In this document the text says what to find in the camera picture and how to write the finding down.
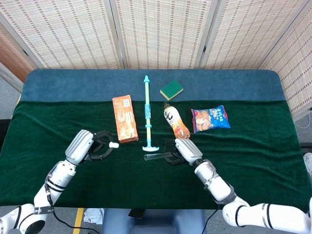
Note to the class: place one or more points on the woven folding screen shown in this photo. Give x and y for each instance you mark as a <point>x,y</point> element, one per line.
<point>161,31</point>

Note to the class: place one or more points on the flat black object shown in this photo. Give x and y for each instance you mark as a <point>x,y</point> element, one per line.
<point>136,213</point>

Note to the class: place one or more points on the crumpled white paper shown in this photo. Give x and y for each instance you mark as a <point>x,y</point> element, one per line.
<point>93,215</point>

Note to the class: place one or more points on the clear glass test tube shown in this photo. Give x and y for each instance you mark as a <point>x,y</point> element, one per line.
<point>152,157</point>

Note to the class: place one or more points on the orange cardboard box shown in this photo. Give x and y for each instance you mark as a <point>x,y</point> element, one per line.
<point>125,119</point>

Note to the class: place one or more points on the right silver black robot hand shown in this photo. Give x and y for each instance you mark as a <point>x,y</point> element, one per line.
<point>189,148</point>

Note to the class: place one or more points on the small white cap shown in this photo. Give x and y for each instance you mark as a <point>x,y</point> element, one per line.
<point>114,145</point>

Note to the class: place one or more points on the teal white hand pump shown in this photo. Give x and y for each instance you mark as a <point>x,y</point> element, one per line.
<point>147,109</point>

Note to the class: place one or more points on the orange drink bottle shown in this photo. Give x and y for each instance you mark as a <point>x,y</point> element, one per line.
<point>175,122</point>

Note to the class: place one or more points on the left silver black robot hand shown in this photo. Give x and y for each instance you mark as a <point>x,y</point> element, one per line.
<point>79,146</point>

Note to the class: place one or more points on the blue snack bag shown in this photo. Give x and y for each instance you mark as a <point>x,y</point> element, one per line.
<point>209,119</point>

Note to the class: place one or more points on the blue table cloth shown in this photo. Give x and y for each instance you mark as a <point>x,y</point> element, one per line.
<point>85,84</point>

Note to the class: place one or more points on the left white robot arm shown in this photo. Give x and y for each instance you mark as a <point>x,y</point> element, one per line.
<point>56,180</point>

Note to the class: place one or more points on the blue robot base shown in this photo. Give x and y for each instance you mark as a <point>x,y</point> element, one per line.
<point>156,223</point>

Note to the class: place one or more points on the dark green velvet cloth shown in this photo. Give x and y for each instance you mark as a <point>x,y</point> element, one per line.
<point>122,178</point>

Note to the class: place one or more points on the green yellow sponge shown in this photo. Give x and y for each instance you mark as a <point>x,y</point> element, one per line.
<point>171,89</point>

